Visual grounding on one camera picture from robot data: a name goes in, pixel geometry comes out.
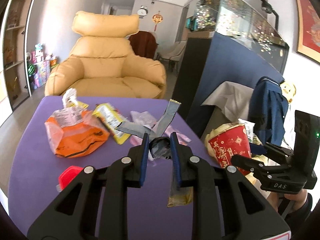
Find orange snack bag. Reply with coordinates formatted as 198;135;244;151
44;107;110;158

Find grey silver foil wrapper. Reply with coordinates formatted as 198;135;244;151
116;99;181;160

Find yellow white snack wrapper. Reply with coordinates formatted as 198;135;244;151
93;103;131;145

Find black sleeve right forearm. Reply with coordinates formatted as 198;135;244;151
284;193;312;235

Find red paper trash bucket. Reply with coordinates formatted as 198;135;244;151
204;123;252;168

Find right hand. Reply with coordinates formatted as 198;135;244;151
267;189;308;211

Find red cap pink container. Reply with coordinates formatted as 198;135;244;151
56;166;84;192

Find blue backpack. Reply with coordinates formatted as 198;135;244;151
248;76;289;146

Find yellow plush toy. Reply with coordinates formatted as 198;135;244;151
280;81;296;103

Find white cloth on furniture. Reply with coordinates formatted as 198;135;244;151
201;81;254;122

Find blue cloth covered cabinet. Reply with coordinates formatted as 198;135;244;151
172;33;284;137

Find white yellow toy stand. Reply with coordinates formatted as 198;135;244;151
62;88;88;109

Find yellow leather armchair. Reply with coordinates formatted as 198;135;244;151
44;11;167;99

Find colourful toy boxes pile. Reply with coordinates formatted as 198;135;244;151
26;43;58;90

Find glass fish tank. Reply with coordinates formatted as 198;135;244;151
192;0;289;73

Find dark red draped chair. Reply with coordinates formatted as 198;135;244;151
129;31;157;59

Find red chinese knot ornament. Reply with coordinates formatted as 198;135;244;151
152;11;163;32

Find framed red wall picture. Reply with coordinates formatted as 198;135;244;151
296;0;320;64

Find white wall clock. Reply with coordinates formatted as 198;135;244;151
137;5;148;18

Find wooden wall shelf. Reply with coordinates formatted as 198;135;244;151
1;0;34;111

